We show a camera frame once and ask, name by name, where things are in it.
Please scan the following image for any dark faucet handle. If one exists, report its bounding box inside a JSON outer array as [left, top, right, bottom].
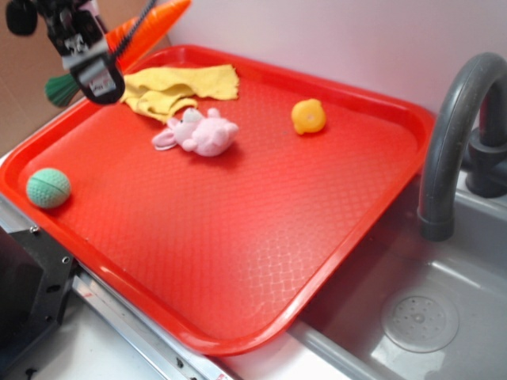
[[466, 94, 506, 198]]

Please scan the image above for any red plastic tray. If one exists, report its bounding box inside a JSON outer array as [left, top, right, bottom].
[[1, 46, 434, 356]]

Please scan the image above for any grey faucet spout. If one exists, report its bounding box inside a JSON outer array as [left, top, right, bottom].
[[417, 52, 506, 241]]

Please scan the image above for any sink drain strainer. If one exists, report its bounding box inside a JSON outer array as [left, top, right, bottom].
[[381, 291, 459, 353]]

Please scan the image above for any yellow cloth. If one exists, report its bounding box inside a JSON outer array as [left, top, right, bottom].
[[120, 64, 239, 124]]

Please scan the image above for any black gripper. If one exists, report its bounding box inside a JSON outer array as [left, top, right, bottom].
[[6, 0, 157, 105]]

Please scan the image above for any green ball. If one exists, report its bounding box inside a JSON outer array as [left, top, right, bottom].
[[25, 168, 71, 209]]

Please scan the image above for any pink plush bunny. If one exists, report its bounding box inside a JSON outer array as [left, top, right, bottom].
[[151, 108, 239, 158]]

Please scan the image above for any black metal bracket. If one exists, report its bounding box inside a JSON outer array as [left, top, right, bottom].
[[1, 230, 77, 376]]

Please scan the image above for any orange toy carrot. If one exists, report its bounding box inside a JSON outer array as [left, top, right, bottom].
[[44, 1, 191, 107]]

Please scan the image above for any grey sink basin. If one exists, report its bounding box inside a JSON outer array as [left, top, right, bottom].
[[291, 181, 506, 379]]

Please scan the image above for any yellow rubber duck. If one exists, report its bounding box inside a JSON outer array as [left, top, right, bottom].
[[291, 98, 326, 135]]

